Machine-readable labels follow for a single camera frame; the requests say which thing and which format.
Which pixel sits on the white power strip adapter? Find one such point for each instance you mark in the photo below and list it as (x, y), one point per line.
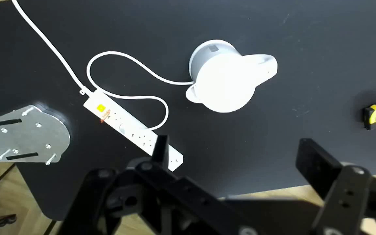
(119, 120)

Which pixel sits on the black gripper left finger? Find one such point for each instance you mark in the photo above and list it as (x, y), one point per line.
(178, 206)

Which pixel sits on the silver metal mounting plate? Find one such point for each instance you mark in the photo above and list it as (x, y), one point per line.
(29, 135)

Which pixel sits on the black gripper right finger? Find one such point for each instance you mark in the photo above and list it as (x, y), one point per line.
(344, 190)

